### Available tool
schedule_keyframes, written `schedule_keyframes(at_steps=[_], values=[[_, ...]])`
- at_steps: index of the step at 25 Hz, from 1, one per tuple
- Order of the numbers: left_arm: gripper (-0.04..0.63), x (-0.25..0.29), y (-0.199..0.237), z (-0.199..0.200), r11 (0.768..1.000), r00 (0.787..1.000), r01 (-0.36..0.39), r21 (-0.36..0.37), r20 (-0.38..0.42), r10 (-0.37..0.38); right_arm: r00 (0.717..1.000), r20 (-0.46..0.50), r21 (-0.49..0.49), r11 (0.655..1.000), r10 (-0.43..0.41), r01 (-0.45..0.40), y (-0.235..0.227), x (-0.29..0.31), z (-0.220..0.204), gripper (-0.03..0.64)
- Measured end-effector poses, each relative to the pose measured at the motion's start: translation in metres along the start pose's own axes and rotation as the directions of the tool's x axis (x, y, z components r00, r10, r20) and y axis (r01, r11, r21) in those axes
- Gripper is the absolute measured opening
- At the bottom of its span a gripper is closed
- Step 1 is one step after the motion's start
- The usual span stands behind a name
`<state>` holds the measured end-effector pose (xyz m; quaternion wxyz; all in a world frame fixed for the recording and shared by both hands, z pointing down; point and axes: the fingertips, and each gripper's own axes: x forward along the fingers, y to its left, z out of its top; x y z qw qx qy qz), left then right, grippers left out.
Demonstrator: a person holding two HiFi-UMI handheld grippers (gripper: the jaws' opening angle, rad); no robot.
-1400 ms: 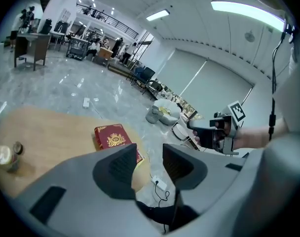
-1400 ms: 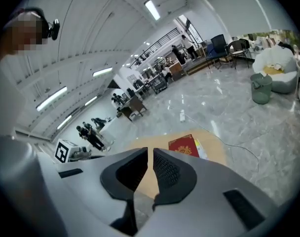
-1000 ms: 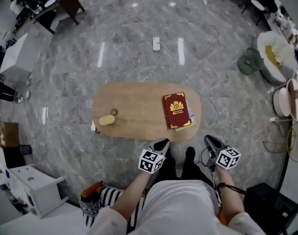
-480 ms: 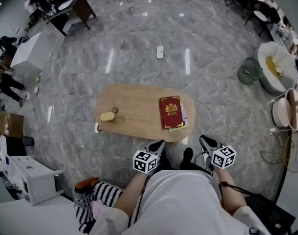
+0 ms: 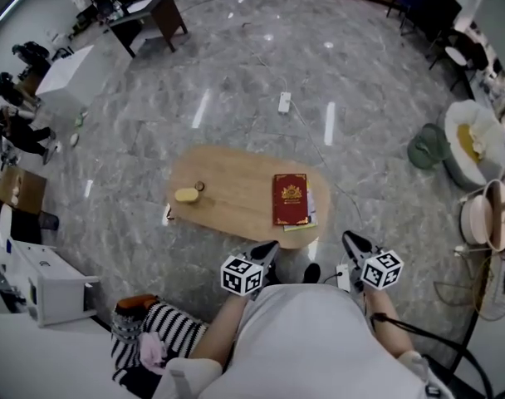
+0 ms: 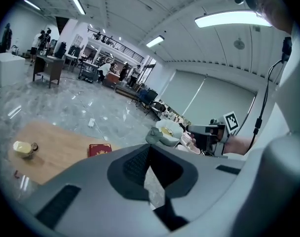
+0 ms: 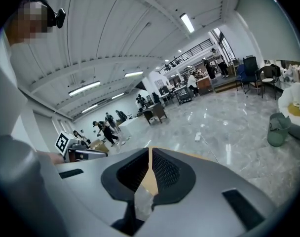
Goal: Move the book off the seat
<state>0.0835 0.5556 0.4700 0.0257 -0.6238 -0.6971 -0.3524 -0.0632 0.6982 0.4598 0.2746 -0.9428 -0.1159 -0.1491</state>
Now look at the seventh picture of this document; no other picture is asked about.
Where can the black head camera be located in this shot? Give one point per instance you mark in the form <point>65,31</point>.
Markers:
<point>60,18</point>

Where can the white power strip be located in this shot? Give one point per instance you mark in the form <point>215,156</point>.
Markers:
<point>198,136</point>

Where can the person's white shirt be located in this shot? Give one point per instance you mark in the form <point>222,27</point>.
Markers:
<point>16,157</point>

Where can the blue chair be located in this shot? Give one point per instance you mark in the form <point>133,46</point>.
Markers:
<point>240,73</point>

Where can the white platform block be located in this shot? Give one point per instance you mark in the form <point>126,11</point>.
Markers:
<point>132,127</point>

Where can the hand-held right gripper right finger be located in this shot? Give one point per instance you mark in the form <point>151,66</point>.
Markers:
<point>209,181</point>

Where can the dark wooden desk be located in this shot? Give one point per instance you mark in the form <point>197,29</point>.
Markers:
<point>156,111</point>

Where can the person's left forearm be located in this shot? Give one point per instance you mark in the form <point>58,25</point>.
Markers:
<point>56,159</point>

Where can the long ceiling light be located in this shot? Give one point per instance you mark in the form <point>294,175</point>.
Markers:
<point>89,108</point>
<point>84,88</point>
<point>187,22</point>
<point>117,96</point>
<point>134,74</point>

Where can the black chair white seat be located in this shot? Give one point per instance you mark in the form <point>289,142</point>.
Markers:
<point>266,70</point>

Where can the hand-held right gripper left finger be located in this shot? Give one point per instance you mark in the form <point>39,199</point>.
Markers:
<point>90,181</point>

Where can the person's head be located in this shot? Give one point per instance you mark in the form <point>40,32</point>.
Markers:
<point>29,21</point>

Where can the black metal railing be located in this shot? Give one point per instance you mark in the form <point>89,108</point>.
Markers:
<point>189,51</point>

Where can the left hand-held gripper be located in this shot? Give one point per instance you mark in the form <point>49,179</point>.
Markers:
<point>62,142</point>

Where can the cardboard box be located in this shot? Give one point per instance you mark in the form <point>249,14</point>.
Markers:
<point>99,146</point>

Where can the black trolley cart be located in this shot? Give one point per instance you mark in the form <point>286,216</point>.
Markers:
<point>184,96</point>

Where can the black mesh office chair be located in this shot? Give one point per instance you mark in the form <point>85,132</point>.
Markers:
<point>251,65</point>

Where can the brown wooden cabinet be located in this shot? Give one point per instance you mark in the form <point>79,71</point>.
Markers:
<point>205,86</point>

